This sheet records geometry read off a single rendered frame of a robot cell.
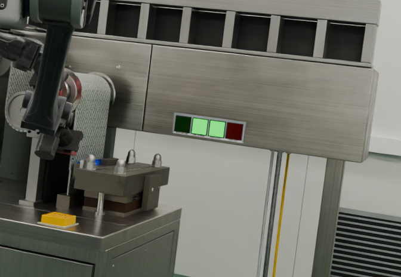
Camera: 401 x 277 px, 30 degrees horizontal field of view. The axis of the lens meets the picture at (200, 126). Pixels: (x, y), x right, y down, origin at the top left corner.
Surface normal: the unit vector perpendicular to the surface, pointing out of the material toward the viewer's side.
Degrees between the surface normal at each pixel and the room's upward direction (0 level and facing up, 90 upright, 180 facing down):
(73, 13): 140
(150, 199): 90
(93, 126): 90
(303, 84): 90
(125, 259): 90
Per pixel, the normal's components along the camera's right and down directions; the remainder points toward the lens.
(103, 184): -0.29, 0.01
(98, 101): 0.95, 0.13
